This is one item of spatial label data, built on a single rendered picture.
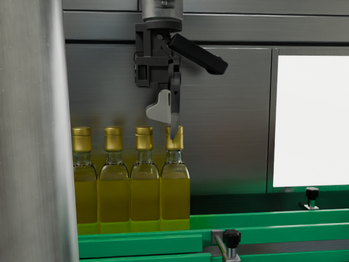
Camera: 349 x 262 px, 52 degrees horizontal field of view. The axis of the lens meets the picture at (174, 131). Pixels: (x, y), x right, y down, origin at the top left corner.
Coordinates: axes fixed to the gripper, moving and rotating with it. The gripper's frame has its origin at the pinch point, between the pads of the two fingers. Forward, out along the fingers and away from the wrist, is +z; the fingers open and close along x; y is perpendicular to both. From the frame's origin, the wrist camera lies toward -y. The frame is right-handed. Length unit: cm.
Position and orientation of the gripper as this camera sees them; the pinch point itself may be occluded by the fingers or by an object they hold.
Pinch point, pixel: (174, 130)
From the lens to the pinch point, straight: 69.5
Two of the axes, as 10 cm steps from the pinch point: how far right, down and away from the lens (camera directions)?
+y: -9.9, 0.2, -1.0
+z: 0.0, 9.9, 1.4
